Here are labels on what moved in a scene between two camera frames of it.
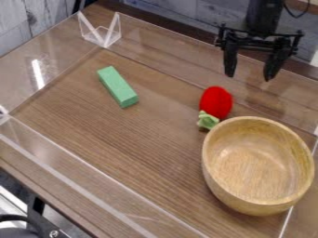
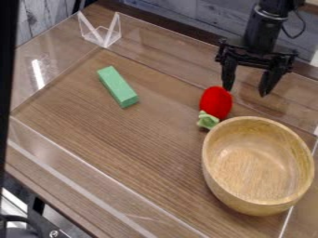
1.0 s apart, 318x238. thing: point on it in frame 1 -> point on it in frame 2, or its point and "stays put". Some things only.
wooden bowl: (257, 165) stays put
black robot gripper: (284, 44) -> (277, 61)
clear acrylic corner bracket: (106, 35) stays put
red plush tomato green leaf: (216, 105) stays put
